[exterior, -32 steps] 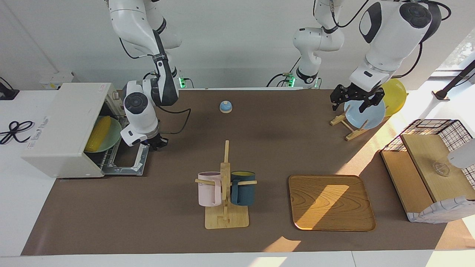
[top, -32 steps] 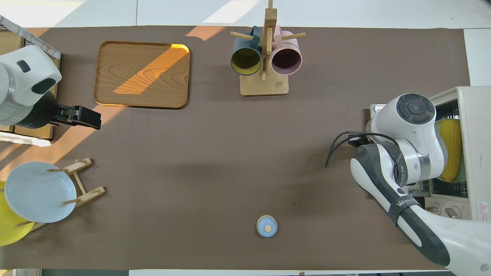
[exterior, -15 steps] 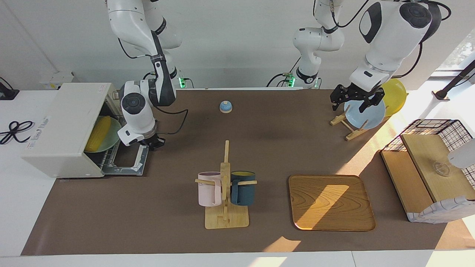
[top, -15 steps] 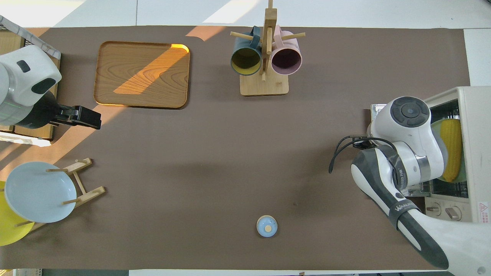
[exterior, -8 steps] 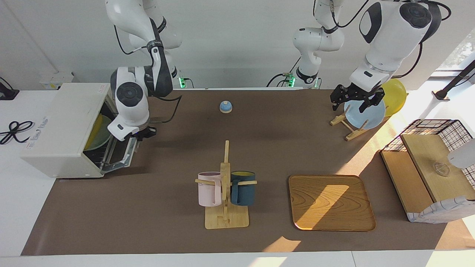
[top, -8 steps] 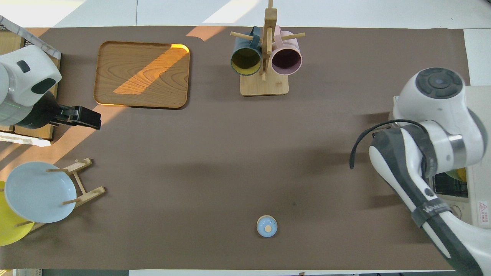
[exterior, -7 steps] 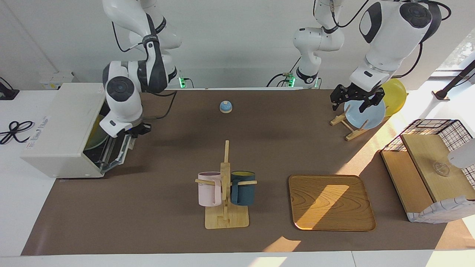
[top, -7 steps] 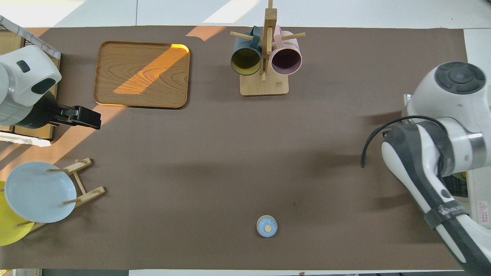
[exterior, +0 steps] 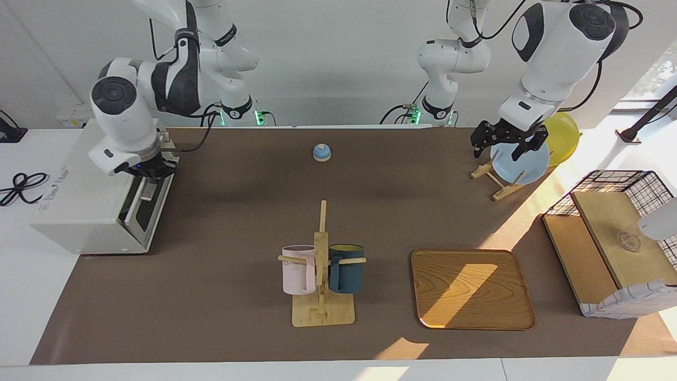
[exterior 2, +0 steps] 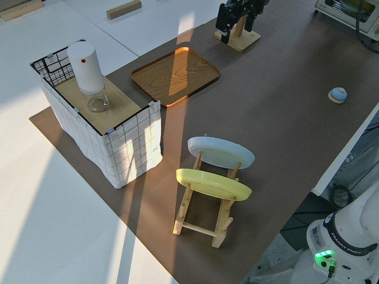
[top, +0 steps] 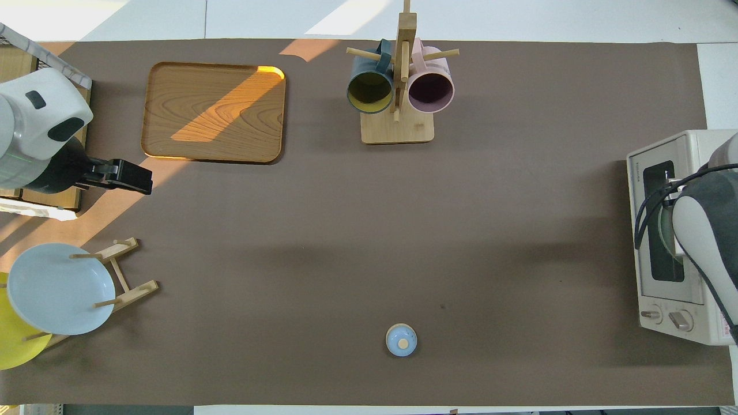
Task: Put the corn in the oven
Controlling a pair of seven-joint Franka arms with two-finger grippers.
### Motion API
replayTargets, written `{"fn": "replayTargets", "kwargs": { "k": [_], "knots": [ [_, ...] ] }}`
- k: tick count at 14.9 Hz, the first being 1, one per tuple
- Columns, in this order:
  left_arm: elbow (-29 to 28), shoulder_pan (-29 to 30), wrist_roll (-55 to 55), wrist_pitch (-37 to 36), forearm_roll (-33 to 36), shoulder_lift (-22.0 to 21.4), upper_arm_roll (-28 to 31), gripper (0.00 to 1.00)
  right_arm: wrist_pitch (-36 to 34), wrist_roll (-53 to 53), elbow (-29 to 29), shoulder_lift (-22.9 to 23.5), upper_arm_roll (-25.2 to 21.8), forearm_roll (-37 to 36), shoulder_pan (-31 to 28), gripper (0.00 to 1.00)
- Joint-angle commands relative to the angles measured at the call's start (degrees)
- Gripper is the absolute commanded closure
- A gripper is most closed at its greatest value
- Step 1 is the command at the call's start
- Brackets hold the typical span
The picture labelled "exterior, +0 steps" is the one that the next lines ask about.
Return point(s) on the brown wooden tray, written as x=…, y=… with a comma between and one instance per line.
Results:
x=470, y=291

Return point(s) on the white cylinder device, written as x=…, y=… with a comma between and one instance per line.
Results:
x=661, y=219

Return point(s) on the white toaster oven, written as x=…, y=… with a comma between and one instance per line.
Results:
x=79, y=201

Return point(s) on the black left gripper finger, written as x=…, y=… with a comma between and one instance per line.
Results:
x=531, y=144
x=484, y=135

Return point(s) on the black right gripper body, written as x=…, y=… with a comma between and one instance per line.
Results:
x=151, y=169

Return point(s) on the wooden mug rack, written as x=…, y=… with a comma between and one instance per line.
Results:
x=322, y=315

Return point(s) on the brown table mat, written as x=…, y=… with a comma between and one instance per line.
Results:
x=254, y=211

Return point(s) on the dark blue mug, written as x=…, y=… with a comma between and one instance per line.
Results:
x=349, y=275

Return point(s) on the light blue plate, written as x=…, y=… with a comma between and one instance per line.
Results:
x=529, y=169

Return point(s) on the black stand pole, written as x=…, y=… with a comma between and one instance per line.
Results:
x=653, y=114

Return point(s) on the glass oven door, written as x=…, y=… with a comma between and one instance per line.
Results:
x=148, y=211

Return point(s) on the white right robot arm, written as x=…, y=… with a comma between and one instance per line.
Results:
x=121, y=121

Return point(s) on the small clear glass piece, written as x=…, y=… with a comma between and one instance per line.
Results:
x=629, y=242

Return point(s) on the wooden plate rack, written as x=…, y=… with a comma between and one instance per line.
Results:
x=502, y=190

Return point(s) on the white wall socket box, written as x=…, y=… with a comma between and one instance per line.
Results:
x=71, y=119

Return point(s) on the yellow plate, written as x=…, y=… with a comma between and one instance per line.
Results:
x=565, y=140

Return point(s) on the low wooden board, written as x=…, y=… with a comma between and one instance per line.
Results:
x=576, y=254

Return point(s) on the pink mug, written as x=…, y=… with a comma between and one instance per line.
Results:
x=296, y=272

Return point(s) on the white checkered cloth liner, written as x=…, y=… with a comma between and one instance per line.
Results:
x=624, y=306

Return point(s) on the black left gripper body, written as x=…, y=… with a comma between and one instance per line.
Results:
x=515, y=131

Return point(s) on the black clamp stand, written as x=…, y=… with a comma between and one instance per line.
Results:
x=9, y=132

